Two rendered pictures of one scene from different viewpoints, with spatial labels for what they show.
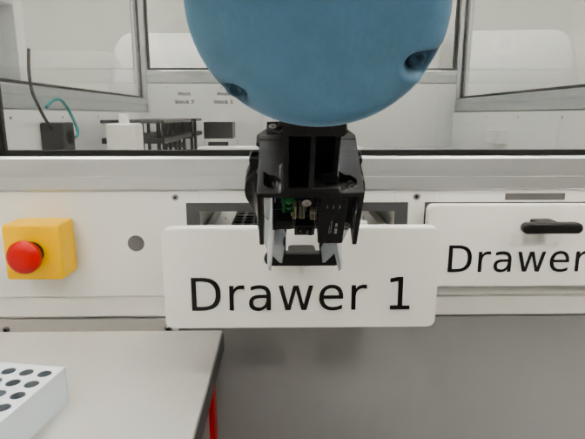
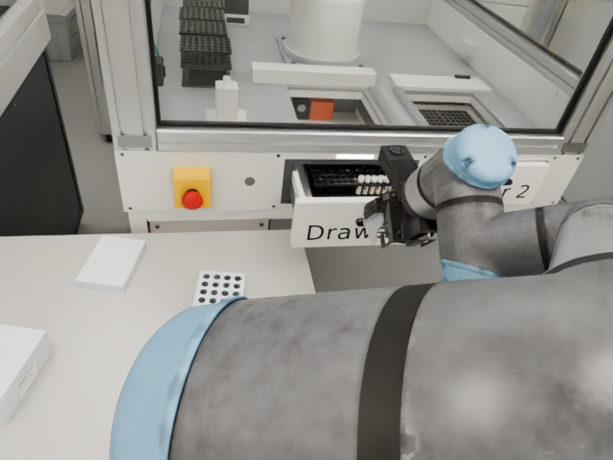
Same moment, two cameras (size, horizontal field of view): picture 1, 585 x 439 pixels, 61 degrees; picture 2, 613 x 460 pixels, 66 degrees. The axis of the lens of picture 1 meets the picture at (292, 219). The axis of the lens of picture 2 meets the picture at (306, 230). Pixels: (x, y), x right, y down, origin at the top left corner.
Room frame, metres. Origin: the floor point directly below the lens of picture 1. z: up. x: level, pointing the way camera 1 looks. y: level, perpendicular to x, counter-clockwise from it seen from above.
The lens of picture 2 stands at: (-0.18, 0.28, 1.44)
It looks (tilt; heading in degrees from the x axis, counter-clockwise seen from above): 40 degrees down; 346
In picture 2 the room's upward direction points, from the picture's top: 9 degrees clockwise
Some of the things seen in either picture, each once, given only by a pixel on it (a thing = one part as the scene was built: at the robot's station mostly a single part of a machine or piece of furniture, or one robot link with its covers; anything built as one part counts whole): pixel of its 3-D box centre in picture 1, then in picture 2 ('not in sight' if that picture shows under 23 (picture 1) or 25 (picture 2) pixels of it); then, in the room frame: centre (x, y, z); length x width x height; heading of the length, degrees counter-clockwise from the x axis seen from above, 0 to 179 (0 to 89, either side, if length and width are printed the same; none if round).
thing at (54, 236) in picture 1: (39, 248); (192, 189); (0.61, 0.32, 0.88); 0.07 x 0.05 x 0.07; 91
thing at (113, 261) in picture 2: not in sight; (112, 262); (0.52, 0.47, 0.77); 0.13 x 0.09 x 0.02; 167
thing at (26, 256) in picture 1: (26, 256); (192, 199); (0.58, 0.32, 0.88); 0.04 x 0.03 x 0.04; 91
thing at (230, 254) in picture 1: (300, 276); (366, 222); (0.50, -0.01, 0.87); 0.29 x 0.02 x 0.11; 91
